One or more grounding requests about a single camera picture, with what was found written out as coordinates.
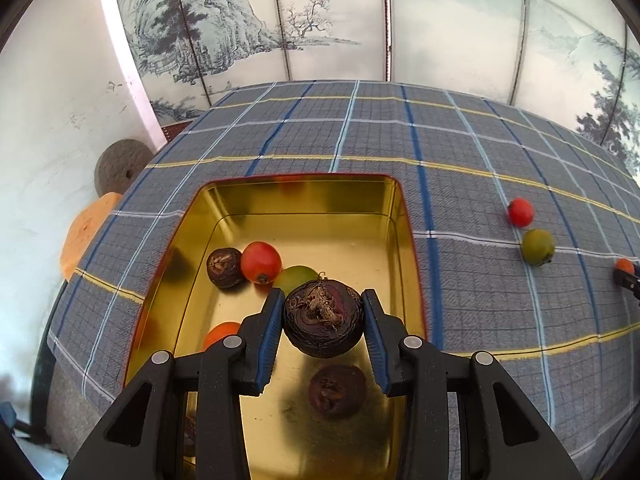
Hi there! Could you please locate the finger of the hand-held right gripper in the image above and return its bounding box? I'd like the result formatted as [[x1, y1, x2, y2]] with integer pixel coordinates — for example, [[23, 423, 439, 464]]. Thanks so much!
[[613, 267, 640, 302]]

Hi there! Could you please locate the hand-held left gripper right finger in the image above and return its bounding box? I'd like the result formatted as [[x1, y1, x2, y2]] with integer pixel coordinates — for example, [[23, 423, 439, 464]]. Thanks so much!
[[361, 288, 584, 480]]

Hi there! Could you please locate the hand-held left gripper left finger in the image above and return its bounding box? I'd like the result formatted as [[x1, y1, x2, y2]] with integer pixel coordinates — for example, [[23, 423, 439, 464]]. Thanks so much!
[[62, 288, 286, 480]]

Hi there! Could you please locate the green persimmon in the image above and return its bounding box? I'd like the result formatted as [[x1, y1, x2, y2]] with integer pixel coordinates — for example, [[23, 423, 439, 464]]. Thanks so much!
[[272, 265, 321, 297], [521, 228, 556, 266]]

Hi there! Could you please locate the gold and red tin box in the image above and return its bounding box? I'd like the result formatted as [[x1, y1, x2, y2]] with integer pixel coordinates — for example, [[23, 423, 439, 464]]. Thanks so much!
[[122, 172, 429, 480]]

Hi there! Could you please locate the small red persimmon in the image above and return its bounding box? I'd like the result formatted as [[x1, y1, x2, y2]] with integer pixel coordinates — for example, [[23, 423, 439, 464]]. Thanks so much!
[[507, 197, 535, 227]]

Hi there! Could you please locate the grey plaid tablecloth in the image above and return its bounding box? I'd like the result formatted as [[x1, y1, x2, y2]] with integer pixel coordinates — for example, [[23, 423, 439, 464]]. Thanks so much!
[[47, 79, 640, 472]]

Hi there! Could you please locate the orange cushion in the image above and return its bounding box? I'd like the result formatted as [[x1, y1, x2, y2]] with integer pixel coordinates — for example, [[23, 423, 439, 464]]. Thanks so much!
[[60, 192, 124, 281]]

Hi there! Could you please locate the grey stone disc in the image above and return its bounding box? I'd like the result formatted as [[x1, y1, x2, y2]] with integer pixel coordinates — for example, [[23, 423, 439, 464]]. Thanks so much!
[[94, 139, 153, 196]]

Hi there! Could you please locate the painted landscape folding screen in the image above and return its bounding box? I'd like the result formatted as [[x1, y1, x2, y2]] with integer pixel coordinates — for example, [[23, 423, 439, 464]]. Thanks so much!
[[110, 0, 640, 176]]

